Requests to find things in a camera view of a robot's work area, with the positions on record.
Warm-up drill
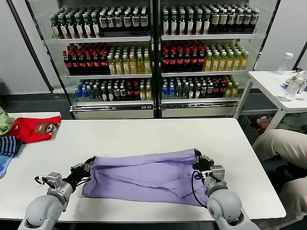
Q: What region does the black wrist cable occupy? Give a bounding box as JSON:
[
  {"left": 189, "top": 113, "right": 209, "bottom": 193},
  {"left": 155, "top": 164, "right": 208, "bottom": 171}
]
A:
[
  {"left": 34, "top": 175, "right": 49, "bottom": 187},
  {"left": 190, "top": 169, "right": 210, "bottom": 207}
]

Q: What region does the blue striped garment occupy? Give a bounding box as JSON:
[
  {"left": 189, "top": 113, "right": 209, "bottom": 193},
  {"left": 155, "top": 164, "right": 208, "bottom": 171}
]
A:
[{"left": 0, "top": 136, "right": 23, "bottom": 158}]

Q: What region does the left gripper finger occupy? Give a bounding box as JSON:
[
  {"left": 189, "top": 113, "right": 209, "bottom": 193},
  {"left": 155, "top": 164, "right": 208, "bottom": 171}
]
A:
[
  {"left": 70, "top": 157, "right": 95, "bottom": 173},
  {"left": 81, "top": 165, "right": 95, "bottom": 181}
]

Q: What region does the light green garment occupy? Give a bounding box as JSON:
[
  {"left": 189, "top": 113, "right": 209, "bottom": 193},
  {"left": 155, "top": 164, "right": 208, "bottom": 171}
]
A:
[{"left": 0, "top": 106, "right": 15, "bottom": 136}]

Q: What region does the lavender purple t-shirt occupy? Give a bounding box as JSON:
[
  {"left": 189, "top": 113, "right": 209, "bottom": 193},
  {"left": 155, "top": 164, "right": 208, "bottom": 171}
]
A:
[{"left": 82, "top": 148, "right": 210, "bottom": 208}]

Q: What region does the green clothes pile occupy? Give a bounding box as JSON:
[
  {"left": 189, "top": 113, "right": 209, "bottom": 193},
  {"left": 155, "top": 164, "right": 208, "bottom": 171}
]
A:
[{"left": 279, "top": 113, "right": 307, "bottom": 135}]

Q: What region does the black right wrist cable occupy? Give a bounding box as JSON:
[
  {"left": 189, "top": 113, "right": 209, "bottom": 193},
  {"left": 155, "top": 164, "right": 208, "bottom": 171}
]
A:
[{"left": 190, "top": 169, "right": 210, "bottom": 207}]

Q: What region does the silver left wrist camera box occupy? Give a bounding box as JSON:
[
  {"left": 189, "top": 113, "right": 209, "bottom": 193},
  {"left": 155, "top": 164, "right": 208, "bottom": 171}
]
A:
[{"left": 46, "top": 171, "right": 64, "bottom": 188}]

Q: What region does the dark plastic crate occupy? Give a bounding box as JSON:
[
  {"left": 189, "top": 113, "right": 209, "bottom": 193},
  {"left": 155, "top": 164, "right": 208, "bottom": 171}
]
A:
[{"left": 238, "top": 115, "right": 261, "bottom": 146}]

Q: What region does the red cartoon print shirt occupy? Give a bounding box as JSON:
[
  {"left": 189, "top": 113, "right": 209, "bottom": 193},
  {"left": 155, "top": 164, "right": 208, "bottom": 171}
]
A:
[{"left": 8, "top": 116, "right": 62, "bottom": 144}]

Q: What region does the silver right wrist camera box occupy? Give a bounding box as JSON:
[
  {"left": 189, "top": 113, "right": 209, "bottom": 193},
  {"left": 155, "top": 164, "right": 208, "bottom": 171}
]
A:
[{"left": 209, "top": 165, "right": 226, "bottom": 180}]

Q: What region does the light blue garment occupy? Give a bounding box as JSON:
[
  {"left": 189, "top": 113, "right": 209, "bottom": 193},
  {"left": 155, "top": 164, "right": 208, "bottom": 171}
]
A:
[{"left": 0, "top": 153, "right": 15, "bottom": 180}]

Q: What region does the dark diagonal partition post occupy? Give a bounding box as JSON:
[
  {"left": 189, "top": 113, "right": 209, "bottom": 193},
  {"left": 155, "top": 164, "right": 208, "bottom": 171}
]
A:
[{"left": 6, "top": 0, "right": 55, "bottom": 94}]

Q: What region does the tall clear bottle white cap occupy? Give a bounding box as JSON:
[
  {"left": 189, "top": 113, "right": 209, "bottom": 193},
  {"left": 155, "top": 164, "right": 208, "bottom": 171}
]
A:
[{"left": 277, "top": 52, "right": 295, "bottom": 76}]

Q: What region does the red clothes pile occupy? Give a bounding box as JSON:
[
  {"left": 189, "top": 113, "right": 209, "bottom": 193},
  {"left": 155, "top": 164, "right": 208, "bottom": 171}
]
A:
[{"left": 250, "top": 115, "right": 273, "bottom": 135}]

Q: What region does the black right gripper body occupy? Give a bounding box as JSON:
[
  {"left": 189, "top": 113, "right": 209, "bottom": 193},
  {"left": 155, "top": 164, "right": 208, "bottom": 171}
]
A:
[{"left": 193, "top": 159, "right": 212, "bottom": 173}]

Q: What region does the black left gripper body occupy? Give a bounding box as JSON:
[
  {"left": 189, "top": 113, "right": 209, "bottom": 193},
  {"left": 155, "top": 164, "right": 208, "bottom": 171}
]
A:
[{"left": 63, "top": 167, "right": 90, "bottom": 190}]

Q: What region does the beverage display cabinet with bottles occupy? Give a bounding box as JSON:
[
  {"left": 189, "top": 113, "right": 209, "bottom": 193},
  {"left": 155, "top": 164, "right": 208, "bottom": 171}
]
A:
[
  {"left": 25, "top": 0, "right": 155, "bottom": 120},
  {"left": 154, "top": 0, "right": 282, "bottom": 119}
]

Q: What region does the wide clear bottle white lid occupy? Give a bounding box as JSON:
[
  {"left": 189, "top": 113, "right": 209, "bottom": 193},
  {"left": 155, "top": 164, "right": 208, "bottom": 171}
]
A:
[{"left": 280, "top": 73, "right": 307, "bottom": 103}]

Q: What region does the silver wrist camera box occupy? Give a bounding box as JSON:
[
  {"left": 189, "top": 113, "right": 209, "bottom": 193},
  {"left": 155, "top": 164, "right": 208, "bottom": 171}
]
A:
[
  {"left": 209, "top": 165, "right": 226, "bottom": 180},
  {"left": 46, "top": 171, "right": 64, "bottom": 188}
]

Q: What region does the white side table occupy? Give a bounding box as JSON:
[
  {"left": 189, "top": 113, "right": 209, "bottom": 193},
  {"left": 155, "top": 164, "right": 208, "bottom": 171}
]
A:
[{"left": 234, "top": 70, "right": 307, "bottom": 135}]

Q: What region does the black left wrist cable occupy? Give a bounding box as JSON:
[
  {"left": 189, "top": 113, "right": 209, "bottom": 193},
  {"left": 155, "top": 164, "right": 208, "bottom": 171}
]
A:
[{"left": 34, "top": 175, "right": 49, "bottom": 187}]

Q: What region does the small white table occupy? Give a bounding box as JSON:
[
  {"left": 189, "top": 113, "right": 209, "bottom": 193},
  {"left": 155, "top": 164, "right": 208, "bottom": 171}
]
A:
[{"left": 6, "top": 112, "right": 62, "bottom": 120}]

